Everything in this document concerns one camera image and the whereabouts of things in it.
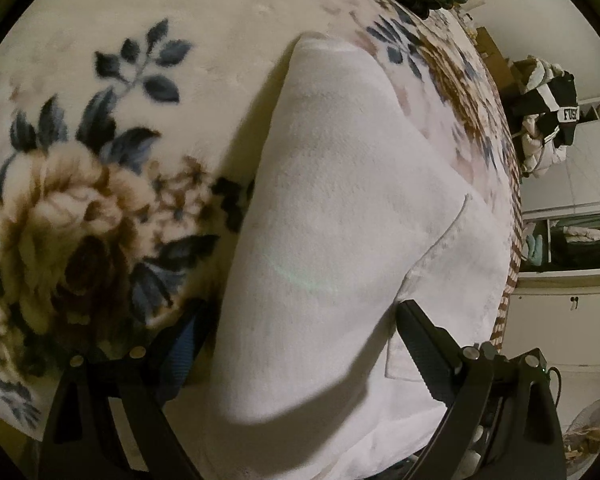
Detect white pants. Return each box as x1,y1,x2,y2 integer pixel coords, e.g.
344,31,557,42
177,31,522,480

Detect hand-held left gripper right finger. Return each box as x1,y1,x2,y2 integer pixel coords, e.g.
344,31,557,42
396,299,567,480

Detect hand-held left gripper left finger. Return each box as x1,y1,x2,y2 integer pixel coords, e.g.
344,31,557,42
37,300,216,480

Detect brown plaid bed sheet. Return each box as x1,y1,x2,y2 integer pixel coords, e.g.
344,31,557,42
489,160,527,358

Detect white wardrobe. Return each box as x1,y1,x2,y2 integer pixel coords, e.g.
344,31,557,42
521,92,600,371

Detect teal folded cloth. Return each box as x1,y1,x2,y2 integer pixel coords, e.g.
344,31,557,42
524,234,546,268

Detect large cardboard box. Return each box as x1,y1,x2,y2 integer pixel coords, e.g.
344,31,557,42
474,26,517,92

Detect black and white jacket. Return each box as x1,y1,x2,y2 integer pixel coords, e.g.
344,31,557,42
510,72,584,147

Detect floral fleece blanket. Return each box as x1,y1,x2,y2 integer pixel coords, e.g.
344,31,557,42
0,0,525,480

